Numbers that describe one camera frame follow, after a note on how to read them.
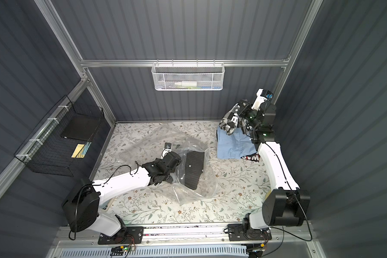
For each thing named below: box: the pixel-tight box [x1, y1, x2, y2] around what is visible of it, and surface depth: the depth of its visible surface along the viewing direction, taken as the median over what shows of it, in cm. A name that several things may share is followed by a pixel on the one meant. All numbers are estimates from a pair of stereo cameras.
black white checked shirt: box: [219, 103, 249, 136], surface depth 78 cm
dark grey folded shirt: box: [184, 151, 205, 191], surface depth 93 cm
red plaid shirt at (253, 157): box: [240, 152, 261, 163], surface depth 100 cm
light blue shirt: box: [216, 125, 257, 160], surface depth 98 cm
